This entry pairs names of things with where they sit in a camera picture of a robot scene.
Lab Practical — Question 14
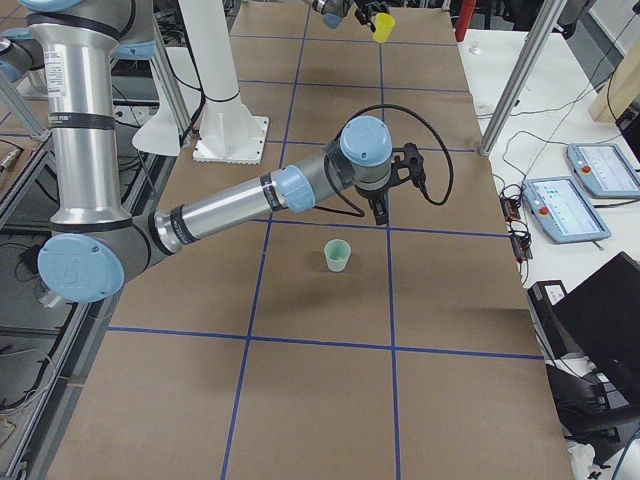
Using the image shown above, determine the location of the yellow plastic cup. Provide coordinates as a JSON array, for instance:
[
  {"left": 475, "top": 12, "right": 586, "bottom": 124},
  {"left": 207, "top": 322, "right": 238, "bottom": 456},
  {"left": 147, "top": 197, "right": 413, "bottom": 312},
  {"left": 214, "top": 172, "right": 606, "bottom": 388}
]
[{"left": 372, "top": 12, "right": 396, "bottom": 44}]

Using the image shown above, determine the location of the red fire extinguisher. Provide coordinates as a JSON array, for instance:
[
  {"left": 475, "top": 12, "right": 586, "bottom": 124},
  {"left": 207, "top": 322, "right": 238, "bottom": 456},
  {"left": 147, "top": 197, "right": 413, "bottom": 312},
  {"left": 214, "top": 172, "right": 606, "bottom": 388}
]
[{"left": 454, "top": 0, "right": 477, "bottom": 42}]

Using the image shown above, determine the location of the green plastic cup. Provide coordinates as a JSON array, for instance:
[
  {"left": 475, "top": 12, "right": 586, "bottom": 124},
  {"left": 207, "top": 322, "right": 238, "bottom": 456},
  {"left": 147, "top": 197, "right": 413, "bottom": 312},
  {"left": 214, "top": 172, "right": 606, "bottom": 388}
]
[{"left": 324, "top": 239, "right": 351, "bottom": 273}]

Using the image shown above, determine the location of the black laptop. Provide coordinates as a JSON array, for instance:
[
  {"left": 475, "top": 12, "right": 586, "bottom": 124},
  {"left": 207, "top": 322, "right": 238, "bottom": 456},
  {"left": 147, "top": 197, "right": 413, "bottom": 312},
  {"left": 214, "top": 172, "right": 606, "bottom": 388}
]
[{"left": 544, "top": 251, "right": 640, "bottom": 396}]

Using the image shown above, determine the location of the blue teach pendant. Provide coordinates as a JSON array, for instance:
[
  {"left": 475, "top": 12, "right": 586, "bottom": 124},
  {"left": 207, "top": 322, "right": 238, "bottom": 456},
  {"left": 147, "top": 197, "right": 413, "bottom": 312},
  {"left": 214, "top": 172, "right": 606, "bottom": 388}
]
[
  {"left": 522, "top": 176, "right": 611, "bottom": 244},
  {"left": 566, "top": 143, "right": 639, "bottom": 200}
]

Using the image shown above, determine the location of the white camera stand pedestal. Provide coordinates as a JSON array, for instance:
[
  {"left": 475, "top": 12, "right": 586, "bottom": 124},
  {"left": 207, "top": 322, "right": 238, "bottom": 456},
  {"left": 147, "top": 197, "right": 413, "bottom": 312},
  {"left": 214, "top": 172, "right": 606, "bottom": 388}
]
[{"left": 133, "top": 1, "right": 269, "bottom": 164}]

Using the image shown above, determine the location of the far blue teach pendant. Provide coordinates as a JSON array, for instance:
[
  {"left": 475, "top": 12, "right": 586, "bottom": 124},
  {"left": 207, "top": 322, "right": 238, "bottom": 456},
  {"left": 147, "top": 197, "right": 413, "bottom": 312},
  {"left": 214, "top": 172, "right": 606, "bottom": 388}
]
[{"left": 566, "top": 143, "right": 639, "bottom": 200}]

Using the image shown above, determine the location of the brown paper table mat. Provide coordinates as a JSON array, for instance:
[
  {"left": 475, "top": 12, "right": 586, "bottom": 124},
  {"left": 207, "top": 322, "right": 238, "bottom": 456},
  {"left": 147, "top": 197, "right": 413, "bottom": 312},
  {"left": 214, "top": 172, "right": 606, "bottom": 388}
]
[{"left": 48, "top": 3, "right": 572, "bottom": 479}]

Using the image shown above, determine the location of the aluminium frame post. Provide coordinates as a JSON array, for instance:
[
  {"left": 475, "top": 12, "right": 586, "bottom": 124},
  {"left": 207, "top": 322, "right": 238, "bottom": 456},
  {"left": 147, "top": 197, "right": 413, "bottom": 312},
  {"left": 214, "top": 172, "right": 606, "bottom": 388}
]
[{"left": 478, "top": 0, "right": 567, "bottom": 157}]

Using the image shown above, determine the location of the near blue teach pendant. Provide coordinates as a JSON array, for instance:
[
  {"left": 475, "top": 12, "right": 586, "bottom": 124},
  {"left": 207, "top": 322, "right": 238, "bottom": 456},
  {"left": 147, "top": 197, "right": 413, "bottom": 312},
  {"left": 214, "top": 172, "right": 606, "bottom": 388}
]
[{"left": 522, "top": 176, "right": 611, "bottom": 244}]

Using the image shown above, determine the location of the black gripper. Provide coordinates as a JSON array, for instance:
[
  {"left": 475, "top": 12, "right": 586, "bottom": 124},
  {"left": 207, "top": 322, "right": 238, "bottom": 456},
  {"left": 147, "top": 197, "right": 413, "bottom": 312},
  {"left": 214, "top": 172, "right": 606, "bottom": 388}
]
[
  {"left": 355, "top": 185, "right": 389, "bottom": 225},
  {"left": 354, "top": 0, "right": 389, "bottom": 30}
]

